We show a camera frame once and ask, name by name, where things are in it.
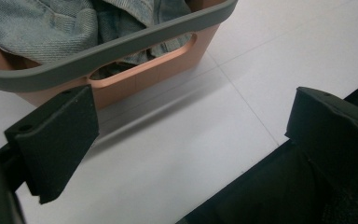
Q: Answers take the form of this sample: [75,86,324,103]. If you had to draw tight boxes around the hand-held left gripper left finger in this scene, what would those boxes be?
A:
[4,84,101,205]

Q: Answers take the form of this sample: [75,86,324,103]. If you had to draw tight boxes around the pink laundry basket grey rim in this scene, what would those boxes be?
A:
[0,0,240,110]

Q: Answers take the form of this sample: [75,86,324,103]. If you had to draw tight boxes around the light blue denim jeans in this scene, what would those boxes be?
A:
[0,0,194,80]

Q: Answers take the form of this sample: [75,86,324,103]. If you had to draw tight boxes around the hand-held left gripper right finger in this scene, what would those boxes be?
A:
[284,86,358,200]

